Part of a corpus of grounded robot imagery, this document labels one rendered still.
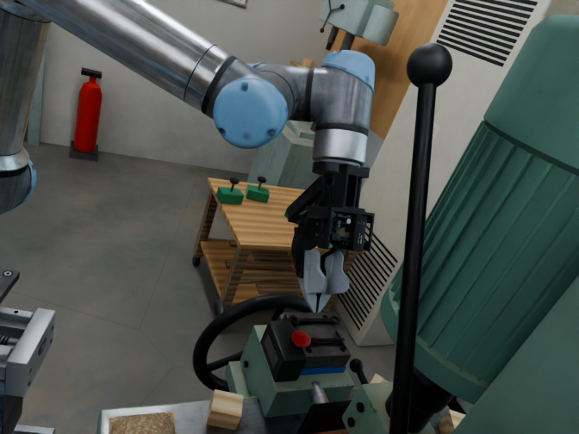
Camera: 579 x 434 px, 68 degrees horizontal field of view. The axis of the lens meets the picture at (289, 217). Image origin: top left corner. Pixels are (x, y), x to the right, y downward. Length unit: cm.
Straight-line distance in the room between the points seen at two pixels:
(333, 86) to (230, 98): 18
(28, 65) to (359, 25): 198
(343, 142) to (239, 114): 17
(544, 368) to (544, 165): 14
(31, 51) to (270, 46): 275
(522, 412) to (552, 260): 11
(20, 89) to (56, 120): 262
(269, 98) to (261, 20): 291
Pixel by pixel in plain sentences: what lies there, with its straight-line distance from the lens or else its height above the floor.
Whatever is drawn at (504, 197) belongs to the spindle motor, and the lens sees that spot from 37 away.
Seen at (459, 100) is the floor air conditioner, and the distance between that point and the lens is 199.
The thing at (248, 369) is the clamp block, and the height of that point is 89.
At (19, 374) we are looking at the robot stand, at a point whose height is 75.
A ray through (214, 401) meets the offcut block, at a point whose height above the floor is 93.
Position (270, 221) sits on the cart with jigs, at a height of 53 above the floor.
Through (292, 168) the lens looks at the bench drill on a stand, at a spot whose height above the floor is 55.
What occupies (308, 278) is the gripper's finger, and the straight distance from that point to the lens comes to 61.
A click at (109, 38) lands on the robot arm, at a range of 54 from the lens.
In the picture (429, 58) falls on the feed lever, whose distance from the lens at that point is 36.
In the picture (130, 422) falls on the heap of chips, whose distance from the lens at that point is 65.
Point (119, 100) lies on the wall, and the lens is 336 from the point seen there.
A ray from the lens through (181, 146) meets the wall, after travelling 352.
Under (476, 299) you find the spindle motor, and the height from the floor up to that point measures 129.
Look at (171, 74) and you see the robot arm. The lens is 51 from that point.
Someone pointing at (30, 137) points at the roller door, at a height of 6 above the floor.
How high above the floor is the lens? 146
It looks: 26 degrees down
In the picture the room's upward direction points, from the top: 21 degrees clockwise
